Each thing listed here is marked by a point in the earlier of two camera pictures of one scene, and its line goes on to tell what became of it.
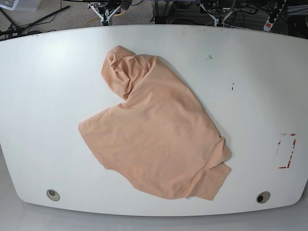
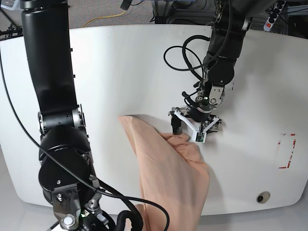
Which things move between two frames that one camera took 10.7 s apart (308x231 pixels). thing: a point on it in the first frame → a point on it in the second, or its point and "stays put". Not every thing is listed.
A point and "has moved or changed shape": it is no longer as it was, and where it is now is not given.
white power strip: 269,23 stays put
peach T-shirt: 161,139 has moved or changed shape
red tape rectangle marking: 288,164 stays put
